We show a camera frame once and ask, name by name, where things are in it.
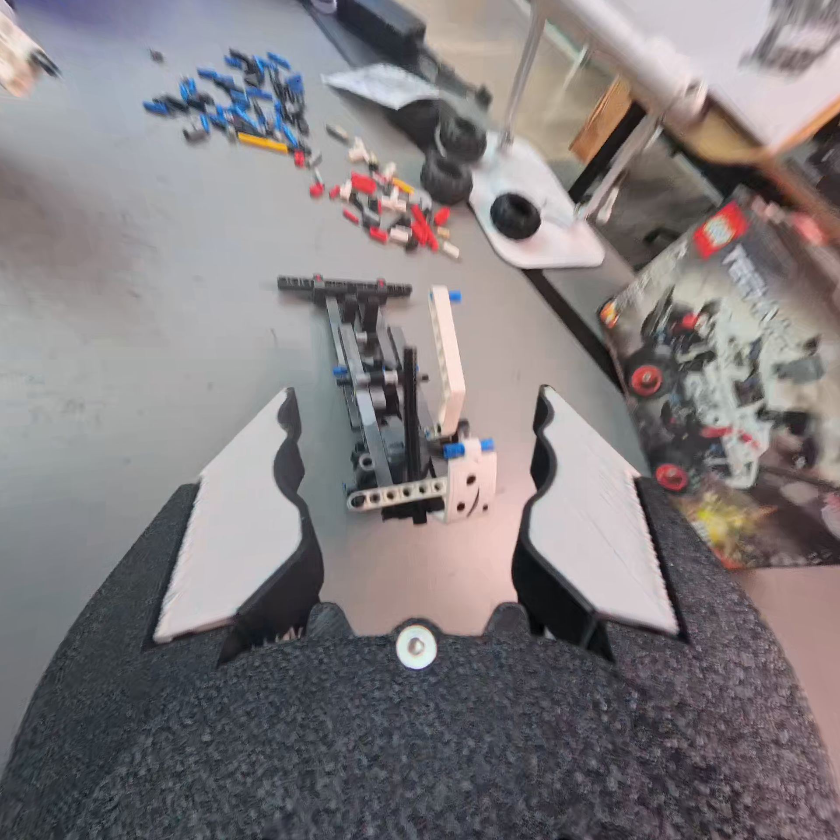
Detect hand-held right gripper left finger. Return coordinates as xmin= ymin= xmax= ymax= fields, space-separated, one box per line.
xmin=153 ymin=387 xmax=326 ymax=644

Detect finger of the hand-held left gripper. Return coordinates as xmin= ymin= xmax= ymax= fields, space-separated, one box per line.
xmin=0 ymin=10 xmax=61 ymax=99

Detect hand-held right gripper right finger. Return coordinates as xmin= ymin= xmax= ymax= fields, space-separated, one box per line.
xmin=512 ymin=385 xmax=680 ymax=636

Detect white spotted toy panel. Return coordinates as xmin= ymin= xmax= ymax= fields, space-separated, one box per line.
xmin=445 ymin=436 xmax=500 ymax=525

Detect grey black toy chassis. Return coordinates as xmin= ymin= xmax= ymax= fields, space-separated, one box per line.
xmin=277 ymin=272 xmax=500 ymax=526

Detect instruction booklet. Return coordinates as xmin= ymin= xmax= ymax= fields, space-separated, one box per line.
xmin=538 ymin=0 xmax=840 ymax=152

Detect grey desk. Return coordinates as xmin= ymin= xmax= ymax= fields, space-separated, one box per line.
xmin=0 ymin=0 xmax=840 ymax=769

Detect toy truck box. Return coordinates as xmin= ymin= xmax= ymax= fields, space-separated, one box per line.
xmin=598 ymin=187 xmax=840 ymax=571

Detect pile of blue black pins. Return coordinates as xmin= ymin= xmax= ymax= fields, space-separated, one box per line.
xmin=143 ymin=49 xmax=309 ymax=148

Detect white booklet stand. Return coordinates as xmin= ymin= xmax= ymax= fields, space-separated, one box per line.
xmin=469 ymin=0 xmax=710 ymax=270

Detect black toy tire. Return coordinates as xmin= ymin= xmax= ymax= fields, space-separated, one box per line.
xmin=387 ymin=98 xmax=447 ymax=148
xmin=434 ymin=115 xmax=488 ymax=161
xmin=490 ymin=192 xmax=542 ymax=240
xmin=420 ymin=154 xmax=473 ymax=204

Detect pile of red white pieces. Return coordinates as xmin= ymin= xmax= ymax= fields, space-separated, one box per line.
xmin=292 ymin=121 xmax=462 ymax=260

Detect black power adapter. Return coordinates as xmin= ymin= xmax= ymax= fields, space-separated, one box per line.
xmin=341 ymin=0 xmax=427 ymax=53

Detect wooden side table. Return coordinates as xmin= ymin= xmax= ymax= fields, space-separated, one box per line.
xmin=571 ymin=75 xmax=840 ymax=198

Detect black adapter cable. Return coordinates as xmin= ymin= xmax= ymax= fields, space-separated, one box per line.
xmin=420 ymin=52 xmax=493 ymax=106

